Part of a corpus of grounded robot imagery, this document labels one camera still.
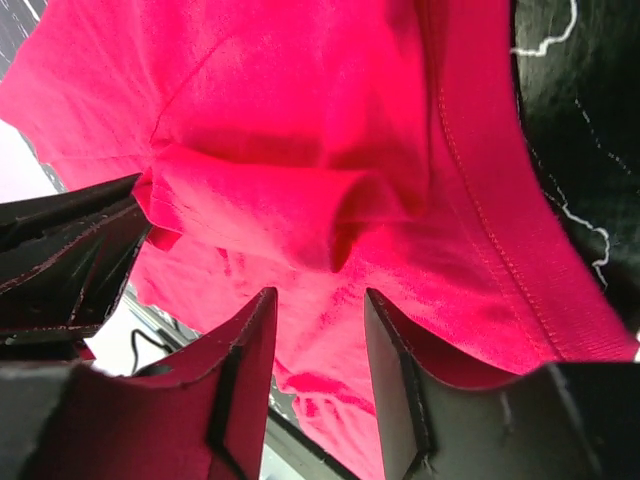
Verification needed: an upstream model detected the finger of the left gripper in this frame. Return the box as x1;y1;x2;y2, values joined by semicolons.
1;202;150;360
1;174;140;250

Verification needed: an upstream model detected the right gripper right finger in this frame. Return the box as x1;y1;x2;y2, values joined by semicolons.
364;289;639;479

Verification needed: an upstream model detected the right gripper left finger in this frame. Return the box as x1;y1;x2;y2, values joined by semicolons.
1;287;278;479

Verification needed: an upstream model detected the pink red t shirt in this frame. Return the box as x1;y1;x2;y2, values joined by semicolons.
1;1;638;479

